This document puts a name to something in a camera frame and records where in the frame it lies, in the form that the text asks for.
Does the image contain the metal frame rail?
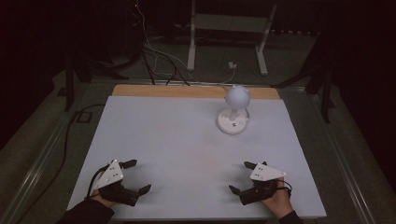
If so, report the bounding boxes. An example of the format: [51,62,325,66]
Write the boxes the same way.
[311,92,377,224]
[0,82,92,224]

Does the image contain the person's right hand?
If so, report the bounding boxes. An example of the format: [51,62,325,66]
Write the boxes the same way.
[261,176,295,219]

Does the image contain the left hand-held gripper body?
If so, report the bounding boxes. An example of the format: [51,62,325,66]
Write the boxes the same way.
[92,159,140,207]

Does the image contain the white cable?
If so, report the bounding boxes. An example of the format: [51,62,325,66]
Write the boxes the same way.
[136,3,237,86]

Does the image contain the person's left hand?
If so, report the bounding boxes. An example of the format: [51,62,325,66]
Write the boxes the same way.
[90,189,116,209]

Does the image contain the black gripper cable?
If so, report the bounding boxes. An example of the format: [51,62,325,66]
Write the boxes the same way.
[85,164,110,200]
[276,178,293,199]

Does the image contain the long black floor cable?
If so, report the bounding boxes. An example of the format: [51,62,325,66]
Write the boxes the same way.
[15,103,106,224]

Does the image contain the black tripod stand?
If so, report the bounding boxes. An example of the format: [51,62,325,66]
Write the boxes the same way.
[64,52,130,112]
[270,31,335,124]

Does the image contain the bundle of black cables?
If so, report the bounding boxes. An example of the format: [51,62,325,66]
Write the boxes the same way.
[141,43,191,87]

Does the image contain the white metal stand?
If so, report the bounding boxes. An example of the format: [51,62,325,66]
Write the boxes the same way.
[186,0,278,77]

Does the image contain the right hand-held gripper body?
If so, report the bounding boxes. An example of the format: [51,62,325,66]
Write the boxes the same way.
[238,161,287,206]

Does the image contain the white table mat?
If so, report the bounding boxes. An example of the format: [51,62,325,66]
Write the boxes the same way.
[66,95,327,220]

